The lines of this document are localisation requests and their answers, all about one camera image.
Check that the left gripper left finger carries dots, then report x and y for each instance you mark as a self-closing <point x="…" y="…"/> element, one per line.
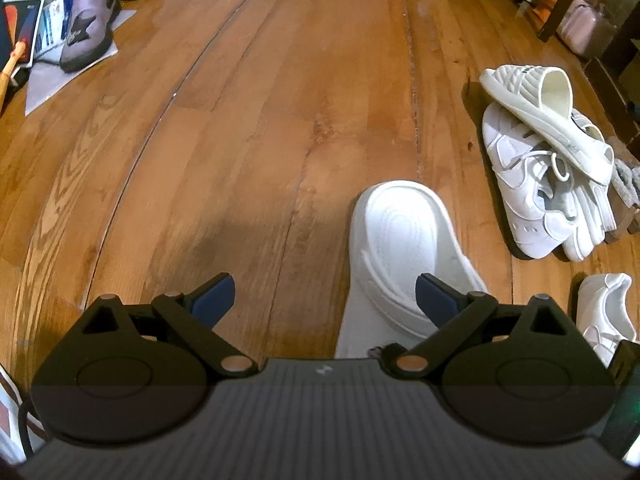
<point x="188" y="320"/>

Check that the white clog with charms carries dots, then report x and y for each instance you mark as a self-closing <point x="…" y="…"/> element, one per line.
<point x="595" y="215"/>

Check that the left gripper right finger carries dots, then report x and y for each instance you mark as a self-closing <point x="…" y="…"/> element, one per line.
<point x="462" y="322"/>

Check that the white lace sneaker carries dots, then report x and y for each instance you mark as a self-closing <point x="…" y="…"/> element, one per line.
<point x="602" y="316"/>
<point x="535" y="182"/>

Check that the pink bag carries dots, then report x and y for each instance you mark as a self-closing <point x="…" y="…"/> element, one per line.
<point x="586" y="29"/>

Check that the purple clog near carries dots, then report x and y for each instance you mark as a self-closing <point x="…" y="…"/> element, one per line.
<point x="89" y="35"/>

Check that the tan fleece boot left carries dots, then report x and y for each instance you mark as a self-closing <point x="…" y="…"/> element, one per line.
<point x="624" y="199"/>

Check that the papers and packets pile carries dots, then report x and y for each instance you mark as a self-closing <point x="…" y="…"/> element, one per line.
<point x="42" y="25"/>

